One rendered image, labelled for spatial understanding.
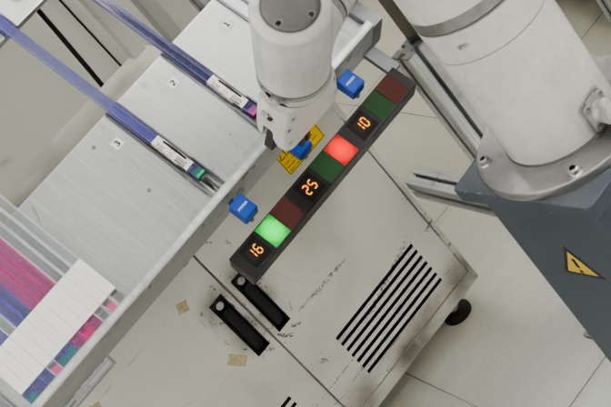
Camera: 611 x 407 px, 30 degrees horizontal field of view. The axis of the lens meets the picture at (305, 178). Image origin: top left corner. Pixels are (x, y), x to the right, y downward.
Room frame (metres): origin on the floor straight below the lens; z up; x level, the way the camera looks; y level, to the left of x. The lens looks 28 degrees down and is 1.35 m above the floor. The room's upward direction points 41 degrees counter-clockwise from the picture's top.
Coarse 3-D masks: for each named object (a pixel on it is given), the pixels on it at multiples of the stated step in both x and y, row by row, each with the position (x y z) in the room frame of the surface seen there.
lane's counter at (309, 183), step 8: (304, 176) 1.29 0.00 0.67; (312, 176) 1.29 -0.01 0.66; (296, 184) 1.29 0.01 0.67; (304, 184) 1.29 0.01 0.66; (312, 184) 1.28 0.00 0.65; (320, 184) 1.28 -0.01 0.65; (304, 192) 1.28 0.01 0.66; (312, 192) 1.28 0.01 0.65; (320, 192) 1.27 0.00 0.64; (312, 200) 1.27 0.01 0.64
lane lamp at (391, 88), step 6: (384, 78) 1.35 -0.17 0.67; (390, 78) 1.34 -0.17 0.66; (384, 84) 1.34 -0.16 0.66; (390, 84) 1.34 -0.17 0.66; (396, 84) 1.34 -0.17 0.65; (402, 84) 1.33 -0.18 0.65; (378, 90) 1.34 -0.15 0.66; (384, 90) 1.34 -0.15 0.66; (390, 90) 1.33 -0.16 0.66; (396, 90) 1.33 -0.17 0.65; (402, 90) 1.33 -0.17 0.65; (408, 90) 1.33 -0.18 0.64; (390, 96) 1.33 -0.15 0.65; (396, 96) 1.32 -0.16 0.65; (402, 96) 1.32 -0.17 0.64; (396, 102) 1.32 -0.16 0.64
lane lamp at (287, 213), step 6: (282, 198) 1.28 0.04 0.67; (276, 204) 1.28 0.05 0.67; (282, 204) 1.28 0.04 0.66; (288, 204) 1.27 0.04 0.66; (294, 204) 1.27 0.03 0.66; (276, 210) 1.27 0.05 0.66; (282, 210) 1.27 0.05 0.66; (288, 210) 1.27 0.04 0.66; (294, 210) 1.27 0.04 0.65; (300, 210) 1.26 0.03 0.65; (276, 216) 1.27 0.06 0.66; (282, 216) 1.27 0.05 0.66; (288, 216) 1.26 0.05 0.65; (294, 216) 1.26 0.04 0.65; (300, 216) 1.26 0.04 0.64; (282, 222) 1.26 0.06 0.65; (288, 222) 1.26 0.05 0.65; (294, 222) 1.26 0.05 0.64
